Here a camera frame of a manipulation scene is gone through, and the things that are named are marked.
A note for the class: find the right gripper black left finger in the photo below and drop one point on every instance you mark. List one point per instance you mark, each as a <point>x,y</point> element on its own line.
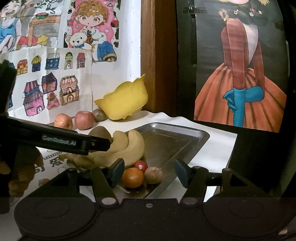
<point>104,180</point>

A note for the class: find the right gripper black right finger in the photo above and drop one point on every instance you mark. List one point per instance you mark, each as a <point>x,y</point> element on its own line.
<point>194,180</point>

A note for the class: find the small orange tangerine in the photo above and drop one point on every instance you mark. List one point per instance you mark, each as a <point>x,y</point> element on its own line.
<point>132,178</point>

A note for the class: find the cherry tomato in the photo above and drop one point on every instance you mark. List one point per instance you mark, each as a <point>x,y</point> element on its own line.
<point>142,165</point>

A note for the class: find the small brown walnut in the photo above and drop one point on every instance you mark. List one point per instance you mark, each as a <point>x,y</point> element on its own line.
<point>153,175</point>

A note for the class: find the short yellow banana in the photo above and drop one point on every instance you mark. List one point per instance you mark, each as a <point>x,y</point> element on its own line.
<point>120,142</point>

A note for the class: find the long yellow banana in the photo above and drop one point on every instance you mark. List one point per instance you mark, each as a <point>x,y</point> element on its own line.
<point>130,155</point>

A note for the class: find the large brown kiwi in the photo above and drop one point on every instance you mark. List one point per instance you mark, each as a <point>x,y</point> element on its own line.
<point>100,131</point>

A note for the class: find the red apple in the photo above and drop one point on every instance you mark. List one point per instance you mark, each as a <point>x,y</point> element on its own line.
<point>84,120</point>
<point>63,121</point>

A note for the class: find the metal baking tray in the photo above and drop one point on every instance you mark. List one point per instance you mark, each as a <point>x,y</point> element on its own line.
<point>164,143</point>

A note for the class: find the small kiwi beside bowl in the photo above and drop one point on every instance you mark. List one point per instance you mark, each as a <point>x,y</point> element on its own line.
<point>99,115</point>

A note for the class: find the colourful houses drawing paper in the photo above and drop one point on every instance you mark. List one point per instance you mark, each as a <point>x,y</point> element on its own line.
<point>50,81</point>

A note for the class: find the yellow plastic colander bowl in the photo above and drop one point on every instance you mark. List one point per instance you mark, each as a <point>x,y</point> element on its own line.
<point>125,100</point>

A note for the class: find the orange dress lady poster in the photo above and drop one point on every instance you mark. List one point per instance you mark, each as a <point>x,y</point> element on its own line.
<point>238,93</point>

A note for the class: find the boy with fan drawing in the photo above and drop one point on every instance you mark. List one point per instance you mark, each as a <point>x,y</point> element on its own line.
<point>27,24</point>

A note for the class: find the girl with teddy drawing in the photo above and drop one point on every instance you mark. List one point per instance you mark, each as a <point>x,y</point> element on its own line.
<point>94,26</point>

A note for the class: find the brown wooden door frame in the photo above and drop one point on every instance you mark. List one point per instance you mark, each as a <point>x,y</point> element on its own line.
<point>159,55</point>

